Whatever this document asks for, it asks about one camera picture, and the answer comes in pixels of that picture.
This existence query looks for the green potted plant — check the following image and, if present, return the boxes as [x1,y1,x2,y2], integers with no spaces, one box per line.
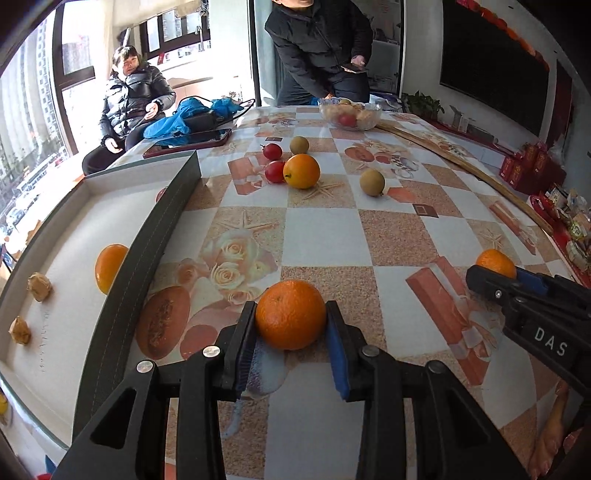
[402,91,445,121]

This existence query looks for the grey shallow cardboard box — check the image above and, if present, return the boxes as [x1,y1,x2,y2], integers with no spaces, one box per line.
[0,151,202,450]

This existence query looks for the black wall television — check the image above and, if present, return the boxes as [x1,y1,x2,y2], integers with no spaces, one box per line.
[438,0,550,137]

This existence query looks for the red-cased smartphone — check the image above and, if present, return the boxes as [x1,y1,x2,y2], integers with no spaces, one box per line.
[142,128,232,160]

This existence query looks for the glass fruit bowl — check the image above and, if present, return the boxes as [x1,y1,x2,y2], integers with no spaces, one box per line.
[318,98,383,131]

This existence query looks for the small orange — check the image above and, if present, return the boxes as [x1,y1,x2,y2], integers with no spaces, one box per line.
[475,249,518,280]

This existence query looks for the black power bank with cable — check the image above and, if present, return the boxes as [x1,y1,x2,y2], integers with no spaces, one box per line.
[178,96,256,127]

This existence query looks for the red wall hanging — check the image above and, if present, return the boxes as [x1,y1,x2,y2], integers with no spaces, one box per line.
[554,60,573,153]

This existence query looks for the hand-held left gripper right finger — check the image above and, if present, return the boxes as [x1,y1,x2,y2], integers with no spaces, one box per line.
[325,300,532,480]

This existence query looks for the orange with stem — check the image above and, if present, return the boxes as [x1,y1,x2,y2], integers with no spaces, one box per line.
[95,244,130,295]

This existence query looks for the white television bench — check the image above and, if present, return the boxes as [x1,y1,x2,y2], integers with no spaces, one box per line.
[434,117,513,158]

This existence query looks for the person's right hand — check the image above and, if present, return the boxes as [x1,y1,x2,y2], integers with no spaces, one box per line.
[529,381,585,478]

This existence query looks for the large deep orange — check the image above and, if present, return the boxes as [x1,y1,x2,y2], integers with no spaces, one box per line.
[255,280,328,352]

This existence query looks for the yellowish orange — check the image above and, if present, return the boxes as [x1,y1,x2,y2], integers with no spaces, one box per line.
[283,154,321,190]

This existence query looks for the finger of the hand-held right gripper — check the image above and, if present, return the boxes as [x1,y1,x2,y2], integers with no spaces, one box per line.
[515,268,591,324]
[465,265,578,370]

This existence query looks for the blue plastic gloves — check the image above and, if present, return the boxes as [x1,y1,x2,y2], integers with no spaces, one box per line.
[143,98,243,146]

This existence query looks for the long wooden plank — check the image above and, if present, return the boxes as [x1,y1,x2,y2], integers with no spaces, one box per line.
[376,122,555,236]

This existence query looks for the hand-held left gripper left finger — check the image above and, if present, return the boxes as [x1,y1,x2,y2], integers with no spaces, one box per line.
[53,301,258,480]

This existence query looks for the white carton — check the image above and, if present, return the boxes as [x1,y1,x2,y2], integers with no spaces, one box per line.
[450,106,476,130]

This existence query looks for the pile of snack packets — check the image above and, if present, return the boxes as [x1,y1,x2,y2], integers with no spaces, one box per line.
[545,185,591,273]

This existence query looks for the tan walnut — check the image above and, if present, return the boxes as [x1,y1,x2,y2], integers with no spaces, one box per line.
[9,316,32,345]
[27,272,53,303]

